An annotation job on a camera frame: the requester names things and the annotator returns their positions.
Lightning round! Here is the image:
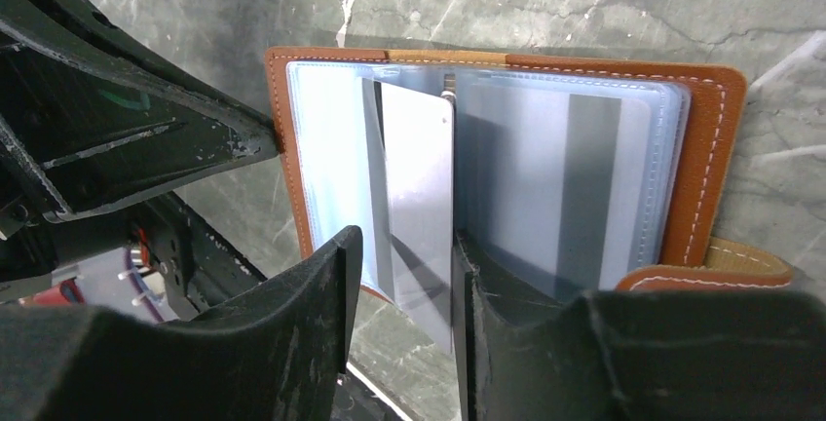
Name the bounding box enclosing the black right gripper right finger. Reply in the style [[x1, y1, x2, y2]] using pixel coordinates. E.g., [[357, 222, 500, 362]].
[[453, 234, 825, 420]]

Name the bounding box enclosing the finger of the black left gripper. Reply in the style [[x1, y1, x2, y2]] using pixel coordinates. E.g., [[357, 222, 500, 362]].
[[1, 0, 278, 222]]

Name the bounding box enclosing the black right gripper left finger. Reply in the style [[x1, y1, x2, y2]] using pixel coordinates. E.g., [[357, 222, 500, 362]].
[[1, 226, 363, 420]]

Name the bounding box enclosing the brown leather card holder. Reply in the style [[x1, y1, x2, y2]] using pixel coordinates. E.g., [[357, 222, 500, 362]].
[[264, 47, 792, 290]]

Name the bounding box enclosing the white credit card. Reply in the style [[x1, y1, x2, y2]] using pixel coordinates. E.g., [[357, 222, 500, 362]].
[[374, 82, 455, 354], [461, 84, 655, 300]]

